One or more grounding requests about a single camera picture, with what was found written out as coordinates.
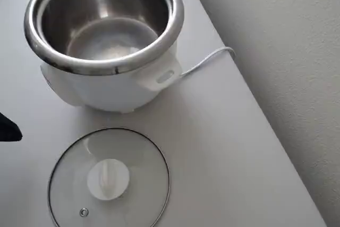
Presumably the black flat camera mount plate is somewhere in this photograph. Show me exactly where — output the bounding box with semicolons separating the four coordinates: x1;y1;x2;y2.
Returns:
0;112;24;142

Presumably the white power cord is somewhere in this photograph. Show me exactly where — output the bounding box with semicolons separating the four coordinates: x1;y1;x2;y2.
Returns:
180;47;237;77

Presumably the white electric rice cooker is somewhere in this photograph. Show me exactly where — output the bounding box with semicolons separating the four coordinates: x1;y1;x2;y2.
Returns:
23;0;185;114

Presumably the glass lid with white knob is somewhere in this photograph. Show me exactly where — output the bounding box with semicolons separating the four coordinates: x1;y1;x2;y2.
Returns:
47;127;171;227

